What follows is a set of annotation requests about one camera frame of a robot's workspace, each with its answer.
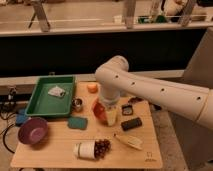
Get teal green sponge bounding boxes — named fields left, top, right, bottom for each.
left=68, top=117, right=88, bottom=130

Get green plastic tray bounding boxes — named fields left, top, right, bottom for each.
left=25, top=76, right=75, bottom=118

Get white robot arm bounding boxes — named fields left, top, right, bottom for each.
left=95, top=56, right=213, bottom=130

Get orange bowl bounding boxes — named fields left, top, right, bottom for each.
left=92, top=101, right=107, bottom=122

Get black rectangular block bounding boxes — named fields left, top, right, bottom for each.
left=121, top=117, right=142, bottom=131

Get orange fruit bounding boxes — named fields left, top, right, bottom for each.
left=87, top=83, right=98, bottom=93

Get banana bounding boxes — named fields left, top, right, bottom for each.
left=114, top=134, right=142, bottom=150

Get dark grape bunch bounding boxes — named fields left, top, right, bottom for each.
left=94, top=139, right=111, bottom=159

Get white cylinder can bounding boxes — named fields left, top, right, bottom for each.
left=73, top=141, right=95, bottom=159

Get crumpled white paper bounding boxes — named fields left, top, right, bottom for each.
left=48, top=86, right=65, bottom=98

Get purple bowl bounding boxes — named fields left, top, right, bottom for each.
left=18, top=117, right=48, bottom=145

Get blue box on floor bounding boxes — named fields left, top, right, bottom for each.
left=15, top=109, right=28, bottom=126

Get black handled tool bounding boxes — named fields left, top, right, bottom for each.
left=128, top=97, right=143, bottom=104

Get black cables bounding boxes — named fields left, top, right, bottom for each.
left=0, top=99, right=19, bottom=154

